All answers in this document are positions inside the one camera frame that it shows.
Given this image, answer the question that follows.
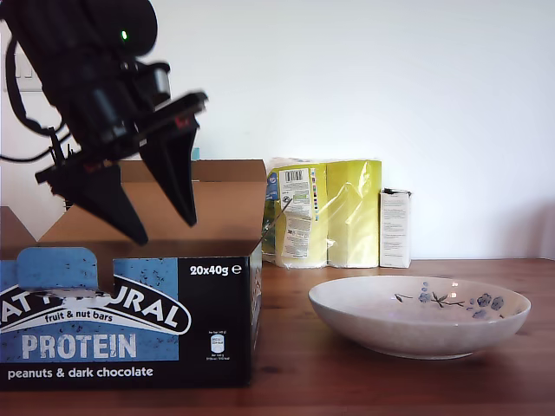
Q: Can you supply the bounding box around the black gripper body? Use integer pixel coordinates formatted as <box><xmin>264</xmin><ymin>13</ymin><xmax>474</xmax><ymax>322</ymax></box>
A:
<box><xmin>35</xmin><ymin>86</ymin><xmax>208</xmax><ymax>188</ymax></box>

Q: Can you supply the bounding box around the black blue snackbar carton box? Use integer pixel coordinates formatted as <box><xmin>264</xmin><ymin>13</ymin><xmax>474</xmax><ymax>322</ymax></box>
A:
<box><xmin>0</xmin><ymin>159</ymin><xmax>268</xmax><ymax>391</ymax></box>

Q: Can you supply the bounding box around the small white carton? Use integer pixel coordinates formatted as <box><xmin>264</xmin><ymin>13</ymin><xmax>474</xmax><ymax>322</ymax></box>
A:
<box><xmin>379</xmin><ymin>187</ymin><xmax>413</xmax><ymax>269</ymax></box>

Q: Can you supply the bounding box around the white plate with blue flowers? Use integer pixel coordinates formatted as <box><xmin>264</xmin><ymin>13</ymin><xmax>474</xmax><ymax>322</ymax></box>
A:
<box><xmin>308</xmin><ymin>276</ymin><xmax>532</xmax><ymax>361</ymax></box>

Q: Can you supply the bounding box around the yellow paper towel pack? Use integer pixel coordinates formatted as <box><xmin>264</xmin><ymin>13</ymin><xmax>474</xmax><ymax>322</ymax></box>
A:
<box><xmin>262</xmin><ymin>156</ymin><xmax>383</xmax><ymax>270</ymax></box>

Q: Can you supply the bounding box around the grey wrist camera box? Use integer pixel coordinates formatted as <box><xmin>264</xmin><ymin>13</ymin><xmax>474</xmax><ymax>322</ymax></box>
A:
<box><xmin>119</xmin><ymin>59</ymin><xmax>173</xmax><ymax>109</ymax></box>

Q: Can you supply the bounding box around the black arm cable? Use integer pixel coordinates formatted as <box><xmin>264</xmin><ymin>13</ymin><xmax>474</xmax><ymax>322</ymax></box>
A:
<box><xmin>3</xmin><ymin>38</ymin><xmax>66</xmax><ymax>135</ymax></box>
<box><xmin>0</xmin><ymin>129</ymin><xmax>79</xmax><ymax>162</ymax></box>

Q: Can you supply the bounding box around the white wall light switch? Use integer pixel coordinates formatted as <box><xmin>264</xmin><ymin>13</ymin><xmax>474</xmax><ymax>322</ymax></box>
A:
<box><xmin>3</xmin><ymin>53</ymin><xmax>44</xmax><ymax>93</ymax></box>

